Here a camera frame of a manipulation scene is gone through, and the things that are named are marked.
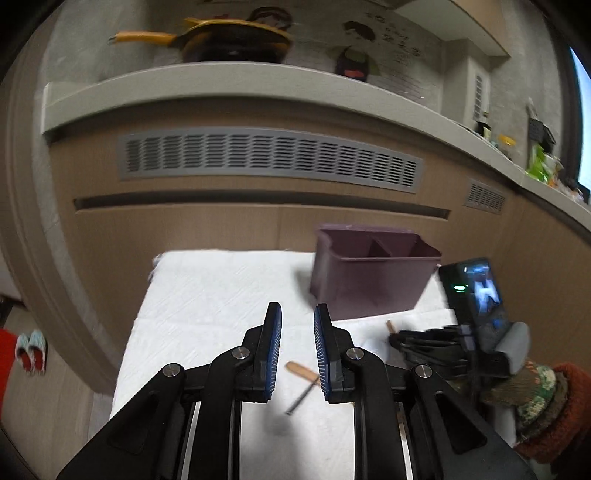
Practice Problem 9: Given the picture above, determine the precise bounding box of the right gloved hand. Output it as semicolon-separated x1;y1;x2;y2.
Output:
481;360;590;464

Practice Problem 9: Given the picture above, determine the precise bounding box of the black camera with screen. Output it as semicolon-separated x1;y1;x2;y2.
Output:
438;258;511;352

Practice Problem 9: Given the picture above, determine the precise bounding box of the small grey vent grille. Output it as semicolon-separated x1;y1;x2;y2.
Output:
465;179;506;214

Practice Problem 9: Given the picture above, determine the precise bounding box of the wooden chopstick long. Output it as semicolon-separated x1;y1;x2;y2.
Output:
286;361;320;383

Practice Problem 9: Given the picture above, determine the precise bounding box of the green packet on counter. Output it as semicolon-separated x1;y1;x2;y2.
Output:
526;143;563;187

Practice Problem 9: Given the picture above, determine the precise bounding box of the maroon plastic utensil caddy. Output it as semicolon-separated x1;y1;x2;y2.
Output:
310;223;442;320

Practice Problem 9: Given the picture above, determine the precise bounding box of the yellow frying pan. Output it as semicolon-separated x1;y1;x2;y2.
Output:
109;19;294;64

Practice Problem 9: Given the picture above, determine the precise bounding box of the black smiley face spoon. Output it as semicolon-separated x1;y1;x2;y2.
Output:
284;377;320;416

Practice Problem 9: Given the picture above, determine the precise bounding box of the large grey vent grille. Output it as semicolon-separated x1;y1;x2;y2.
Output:
117;127;424;194

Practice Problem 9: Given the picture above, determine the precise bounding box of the white textured table mat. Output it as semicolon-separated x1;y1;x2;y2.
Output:
110;248;518;480

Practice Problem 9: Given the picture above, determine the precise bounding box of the pair of slippers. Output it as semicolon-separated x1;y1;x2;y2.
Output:
14;329;47;375

